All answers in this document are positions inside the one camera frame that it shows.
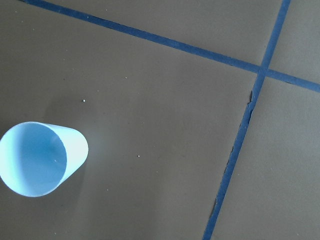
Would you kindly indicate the light blue cup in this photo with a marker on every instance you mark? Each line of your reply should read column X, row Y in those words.
column 36, row 158

